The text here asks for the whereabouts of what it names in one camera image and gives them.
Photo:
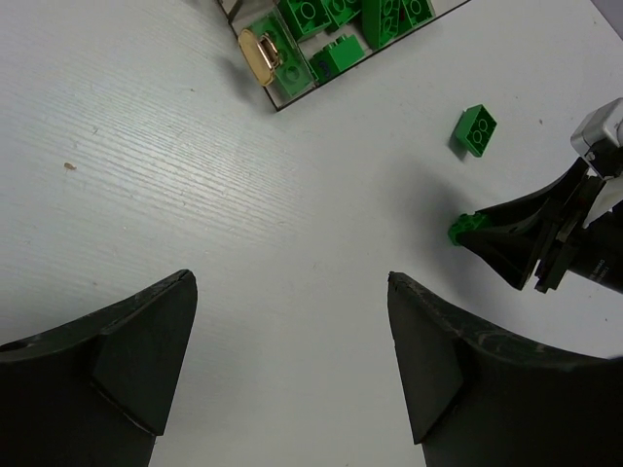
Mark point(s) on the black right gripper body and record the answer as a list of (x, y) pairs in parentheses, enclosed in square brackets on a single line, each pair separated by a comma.
[(589, 241)]

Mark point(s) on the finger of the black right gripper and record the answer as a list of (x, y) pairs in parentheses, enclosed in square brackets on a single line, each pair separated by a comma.
[(511, 251), (522, 208)]

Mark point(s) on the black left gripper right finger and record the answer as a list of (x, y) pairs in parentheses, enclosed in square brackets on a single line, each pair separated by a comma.
[(479, 395)]

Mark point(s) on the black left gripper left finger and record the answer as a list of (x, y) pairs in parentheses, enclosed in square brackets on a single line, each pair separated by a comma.
[(97, 391)]

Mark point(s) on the green upturned 2x2 lego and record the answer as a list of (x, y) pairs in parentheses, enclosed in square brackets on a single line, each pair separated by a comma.
[(475, 129)]

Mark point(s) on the green 2x4 lego plate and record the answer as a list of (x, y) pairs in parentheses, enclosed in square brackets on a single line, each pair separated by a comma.
[(292, 76)]

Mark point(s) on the green 2x4 lego brick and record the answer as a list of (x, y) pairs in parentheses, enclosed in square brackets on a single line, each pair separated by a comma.
[(379, 21)]

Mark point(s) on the green upturned 2x3 lego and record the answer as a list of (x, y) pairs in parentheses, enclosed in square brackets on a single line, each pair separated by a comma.
[(304, 18)]

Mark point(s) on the clear three-compartment organizer tray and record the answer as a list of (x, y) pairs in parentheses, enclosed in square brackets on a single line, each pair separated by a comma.
[(261, 55)]

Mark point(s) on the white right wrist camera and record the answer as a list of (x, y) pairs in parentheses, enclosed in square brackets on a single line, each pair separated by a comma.
[(598, 141)]

